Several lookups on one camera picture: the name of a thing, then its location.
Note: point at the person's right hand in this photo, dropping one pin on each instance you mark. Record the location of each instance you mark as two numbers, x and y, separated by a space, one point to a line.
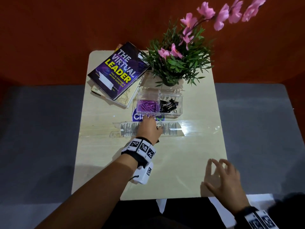
227 188

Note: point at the person's left hand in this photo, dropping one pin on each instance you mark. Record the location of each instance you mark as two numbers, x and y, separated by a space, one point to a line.
147 129

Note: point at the person's left thumb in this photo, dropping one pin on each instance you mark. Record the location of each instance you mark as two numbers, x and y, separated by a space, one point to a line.
160 131

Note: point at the pile of black binder clips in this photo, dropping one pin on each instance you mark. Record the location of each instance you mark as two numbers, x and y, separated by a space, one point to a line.
168 106

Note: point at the clear plastic ruler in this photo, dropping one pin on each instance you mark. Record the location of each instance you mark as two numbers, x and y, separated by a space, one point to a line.
174 128

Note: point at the black wristband with marker blocks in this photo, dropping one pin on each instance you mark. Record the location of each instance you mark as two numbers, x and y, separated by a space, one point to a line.
141 151
256 219

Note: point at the green plant with pink flowers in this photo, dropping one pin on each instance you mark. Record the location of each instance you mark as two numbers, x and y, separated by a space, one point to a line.
178 59

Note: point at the person's right middle finger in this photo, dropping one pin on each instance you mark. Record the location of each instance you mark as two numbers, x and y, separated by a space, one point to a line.
219 165

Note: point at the person's black trousers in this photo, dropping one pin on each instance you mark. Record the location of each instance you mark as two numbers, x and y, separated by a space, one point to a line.
185 215

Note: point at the dark plant pot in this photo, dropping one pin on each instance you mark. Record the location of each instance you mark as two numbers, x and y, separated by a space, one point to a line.
171 82

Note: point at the pile of purple paper clips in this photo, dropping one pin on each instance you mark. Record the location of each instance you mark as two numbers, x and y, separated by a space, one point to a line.
148 106

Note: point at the silver metal clip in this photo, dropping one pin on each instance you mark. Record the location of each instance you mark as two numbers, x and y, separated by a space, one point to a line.
160 125

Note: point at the beige map pattern book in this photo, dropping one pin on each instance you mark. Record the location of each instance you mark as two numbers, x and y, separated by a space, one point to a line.
127 97

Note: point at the purple hardcover book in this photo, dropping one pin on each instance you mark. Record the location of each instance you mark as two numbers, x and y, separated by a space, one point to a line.
118 71

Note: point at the person's right little finger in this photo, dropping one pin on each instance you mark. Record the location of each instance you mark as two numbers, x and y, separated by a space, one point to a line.
236 175

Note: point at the person's right thumb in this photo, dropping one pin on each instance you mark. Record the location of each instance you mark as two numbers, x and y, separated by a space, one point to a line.
211 188

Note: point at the clear plastic organizer box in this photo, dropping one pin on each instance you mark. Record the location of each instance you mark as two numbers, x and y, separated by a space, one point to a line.
159 102

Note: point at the blue round sticker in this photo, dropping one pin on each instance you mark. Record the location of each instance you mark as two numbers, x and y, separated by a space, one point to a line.
138 116

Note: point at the person's left forearm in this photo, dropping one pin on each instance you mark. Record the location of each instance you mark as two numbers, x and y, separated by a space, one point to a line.
95 195

